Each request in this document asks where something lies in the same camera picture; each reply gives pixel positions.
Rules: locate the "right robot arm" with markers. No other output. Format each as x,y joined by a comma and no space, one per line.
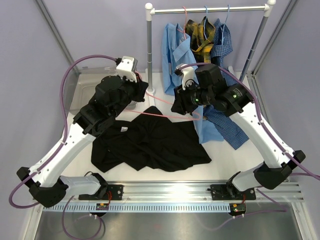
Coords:
279,160

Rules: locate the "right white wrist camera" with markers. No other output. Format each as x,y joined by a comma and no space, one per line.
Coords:
187,74

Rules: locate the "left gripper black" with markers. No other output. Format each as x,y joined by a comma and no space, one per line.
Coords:
140,87

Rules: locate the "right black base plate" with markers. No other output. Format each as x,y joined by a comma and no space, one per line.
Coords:
222,192

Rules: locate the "slotted cable duct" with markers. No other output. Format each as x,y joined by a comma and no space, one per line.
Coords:
118,207

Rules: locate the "left aluminium frame post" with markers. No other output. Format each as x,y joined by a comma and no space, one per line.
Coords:
44,11

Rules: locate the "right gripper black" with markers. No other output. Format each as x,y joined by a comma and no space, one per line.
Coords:
181,103

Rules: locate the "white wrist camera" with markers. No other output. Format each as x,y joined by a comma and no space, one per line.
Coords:
126,68
187,74

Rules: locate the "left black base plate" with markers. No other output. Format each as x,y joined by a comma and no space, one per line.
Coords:
114,191

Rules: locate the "right aluminium frame post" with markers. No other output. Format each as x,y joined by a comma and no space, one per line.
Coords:
281,23

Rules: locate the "dark blue checked shirt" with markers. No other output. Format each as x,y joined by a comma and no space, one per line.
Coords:
216,114

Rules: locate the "aluminium frame post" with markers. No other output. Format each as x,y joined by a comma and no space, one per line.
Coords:
281,23
44,11

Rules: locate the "blue hanger for plaid shirt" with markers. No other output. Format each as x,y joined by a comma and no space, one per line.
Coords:
205,23

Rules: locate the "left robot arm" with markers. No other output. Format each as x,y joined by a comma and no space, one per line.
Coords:
45,181

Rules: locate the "aluminium mounting rail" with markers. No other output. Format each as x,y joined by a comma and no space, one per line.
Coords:
194,191

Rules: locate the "blue hanger for checked shirt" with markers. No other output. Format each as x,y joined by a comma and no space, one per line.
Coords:
223,27

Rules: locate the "black shirt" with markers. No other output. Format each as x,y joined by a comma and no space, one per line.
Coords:
150,140

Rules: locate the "pink wire hanger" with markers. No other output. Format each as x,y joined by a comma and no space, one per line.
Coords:
163,102
183,31

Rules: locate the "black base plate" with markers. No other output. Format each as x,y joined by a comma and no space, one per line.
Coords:
222,192
114,191

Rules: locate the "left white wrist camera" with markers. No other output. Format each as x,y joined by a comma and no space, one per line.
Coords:
126,68

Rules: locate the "clear plastic storage bin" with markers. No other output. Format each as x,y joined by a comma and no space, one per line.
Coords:
88,79

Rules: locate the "yellow plaid shirt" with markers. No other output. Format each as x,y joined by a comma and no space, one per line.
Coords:
200,47

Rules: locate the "metal clothes rack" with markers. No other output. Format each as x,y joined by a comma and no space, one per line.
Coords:
150,11

